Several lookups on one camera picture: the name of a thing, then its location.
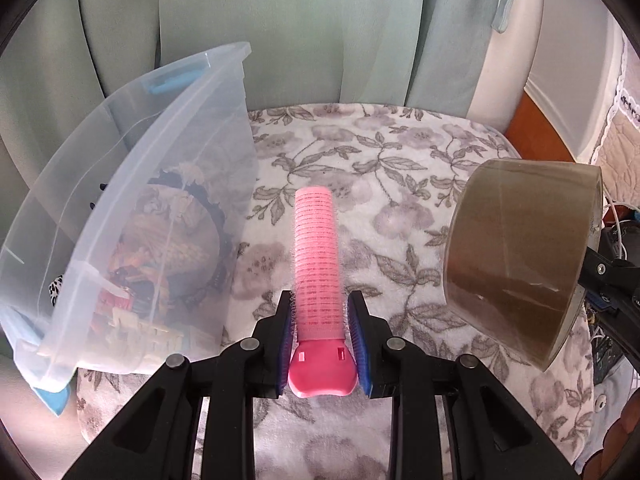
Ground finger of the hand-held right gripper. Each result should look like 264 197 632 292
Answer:
577 227 640 311
587 292 640 376

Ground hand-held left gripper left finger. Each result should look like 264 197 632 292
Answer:
65 290 293 480

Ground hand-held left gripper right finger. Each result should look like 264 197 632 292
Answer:
347 291 566 480

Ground pink hair roller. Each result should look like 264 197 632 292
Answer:
287 187 360 401

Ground brown packing tape roll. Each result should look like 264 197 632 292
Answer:
442 159 604 373

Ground black studded headband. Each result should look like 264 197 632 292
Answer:
92 170 233 311

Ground cream plug adapter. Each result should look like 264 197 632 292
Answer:
107 307 196 366

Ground red hair claw clip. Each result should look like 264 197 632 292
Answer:
97 287 133 316

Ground clear plastic storage container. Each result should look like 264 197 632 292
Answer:
0 42 260 418

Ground light blue printed cloth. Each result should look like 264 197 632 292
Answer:
575 360 640 466

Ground beige quilted lace cover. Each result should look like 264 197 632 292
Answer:
592 35 640 211

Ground wooden headboard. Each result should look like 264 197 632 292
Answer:
505 90 591 166

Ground grey floral blanket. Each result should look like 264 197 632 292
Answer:
75 102 601 480

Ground pale green curtain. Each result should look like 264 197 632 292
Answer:
0 0 516 221

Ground white charging cable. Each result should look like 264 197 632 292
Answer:
602 197 640 256

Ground white bed frame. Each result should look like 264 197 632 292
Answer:
470 0 626 161

